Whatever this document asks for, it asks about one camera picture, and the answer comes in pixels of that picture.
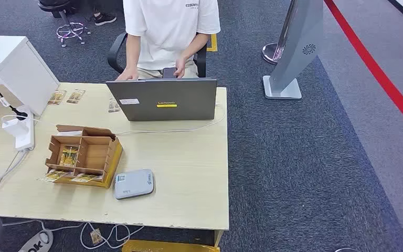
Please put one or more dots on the person's left hand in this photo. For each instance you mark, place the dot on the person's left hand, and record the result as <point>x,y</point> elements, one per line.
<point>180,67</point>

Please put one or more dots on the person's right hand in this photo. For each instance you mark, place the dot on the person's right hand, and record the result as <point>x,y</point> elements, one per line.
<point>128,74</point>

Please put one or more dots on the dark smartphone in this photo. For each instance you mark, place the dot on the dark smartphone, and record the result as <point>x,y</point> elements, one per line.
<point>169,73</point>

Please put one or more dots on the person's left forearm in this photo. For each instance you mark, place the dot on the person's left forearm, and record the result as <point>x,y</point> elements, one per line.
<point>194,47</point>

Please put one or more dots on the person's right forearm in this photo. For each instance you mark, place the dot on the person's right forearm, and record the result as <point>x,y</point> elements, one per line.
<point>132,55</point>

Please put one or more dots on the pale printed ID card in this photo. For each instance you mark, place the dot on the pale printed ID card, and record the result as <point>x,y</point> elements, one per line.
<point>113,106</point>

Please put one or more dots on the person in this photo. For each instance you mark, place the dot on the person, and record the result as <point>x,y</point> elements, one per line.
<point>166,31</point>

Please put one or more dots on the yellow printed card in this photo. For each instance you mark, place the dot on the yellow printed card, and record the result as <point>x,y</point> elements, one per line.
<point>75,96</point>
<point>57,97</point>

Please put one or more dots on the yellow room key card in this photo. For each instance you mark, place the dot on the yellow room key card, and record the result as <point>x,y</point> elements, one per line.
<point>85,178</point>
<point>53,175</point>
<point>68,156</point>

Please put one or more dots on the small card on floor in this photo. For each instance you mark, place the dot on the small card on floor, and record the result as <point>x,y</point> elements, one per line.
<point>96,236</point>

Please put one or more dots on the black office chair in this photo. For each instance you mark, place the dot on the black office chair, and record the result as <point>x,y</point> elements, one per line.
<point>113,52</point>

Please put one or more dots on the grey laptop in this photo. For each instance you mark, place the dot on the grey laptop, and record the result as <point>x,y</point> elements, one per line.
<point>187,101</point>

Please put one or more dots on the black sneaker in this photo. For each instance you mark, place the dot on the black sneaker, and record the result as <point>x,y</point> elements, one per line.
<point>105,19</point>

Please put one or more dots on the chrome base stool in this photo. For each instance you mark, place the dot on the chrome base stool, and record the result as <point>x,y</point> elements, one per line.
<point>70,30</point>

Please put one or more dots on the white paper sheet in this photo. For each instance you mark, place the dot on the white paper sheet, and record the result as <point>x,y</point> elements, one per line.
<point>69,133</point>

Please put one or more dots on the cardboard organizer box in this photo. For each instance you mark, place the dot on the cardboard organizer box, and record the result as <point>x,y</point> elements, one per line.
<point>93,156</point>

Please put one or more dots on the white cabinet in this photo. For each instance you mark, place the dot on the white cabinet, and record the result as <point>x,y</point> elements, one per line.
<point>24,69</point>

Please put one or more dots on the white charger adapter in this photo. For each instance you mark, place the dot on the white charger adapter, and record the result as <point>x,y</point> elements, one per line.
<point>13,127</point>

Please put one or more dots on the grey kiosk stand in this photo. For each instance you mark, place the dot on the grey kiosk stand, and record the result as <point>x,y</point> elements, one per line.
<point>298,45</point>

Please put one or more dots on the yellow taped box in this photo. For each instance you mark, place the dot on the yellow taped box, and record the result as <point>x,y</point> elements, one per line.
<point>166,247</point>

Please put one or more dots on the round chrome floor base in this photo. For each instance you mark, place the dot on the round chrome floor base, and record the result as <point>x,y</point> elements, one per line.
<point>347,250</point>

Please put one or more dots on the chrome stanchion post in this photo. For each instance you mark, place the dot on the chrome stanchion post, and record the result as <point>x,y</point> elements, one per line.
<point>269,54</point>

